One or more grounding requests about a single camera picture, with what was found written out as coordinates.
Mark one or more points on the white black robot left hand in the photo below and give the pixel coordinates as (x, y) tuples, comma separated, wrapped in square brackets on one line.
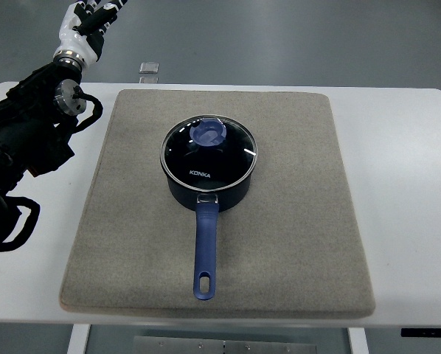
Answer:
[(83, 28)]

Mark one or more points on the glass pot lid blue knob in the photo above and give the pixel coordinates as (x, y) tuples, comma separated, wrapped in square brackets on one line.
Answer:
[(208, 152)]

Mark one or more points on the dark saucepan blue handle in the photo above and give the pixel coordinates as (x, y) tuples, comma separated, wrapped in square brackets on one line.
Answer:
[(208, 201)]

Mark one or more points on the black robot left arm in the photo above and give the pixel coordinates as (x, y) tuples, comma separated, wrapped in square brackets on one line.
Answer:
[(37, 119)]

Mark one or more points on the silver floor socket plate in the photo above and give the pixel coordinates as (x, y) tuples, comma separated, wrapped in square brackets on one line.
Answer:
[(149, 68)]

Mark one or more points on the white table leg left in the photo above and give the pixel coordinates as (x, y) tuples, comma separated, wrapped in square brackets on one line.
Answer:
[(78, 339)]

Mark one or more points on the white table leg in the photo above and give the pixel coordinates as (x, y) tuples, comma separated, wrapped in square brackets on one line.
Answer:
[(78, 339), (358, 340)]

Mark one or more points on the beige fabric mat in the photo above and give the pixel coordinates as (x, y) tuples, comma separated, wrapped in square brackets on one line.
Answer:
[(291, 249)]

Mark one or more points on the white table leg right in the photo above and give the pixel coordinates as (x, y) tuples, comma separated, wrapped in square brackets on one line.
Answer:
[(358, 340)]

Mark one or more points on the black table control panel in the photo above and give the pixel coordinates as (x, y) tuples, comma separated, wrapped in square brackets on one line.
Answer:
[(420, 332)]

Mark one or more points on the grey metal base plate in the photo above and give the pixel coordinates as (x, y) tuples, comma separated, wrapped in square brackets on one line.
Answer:
[(152, 344)]

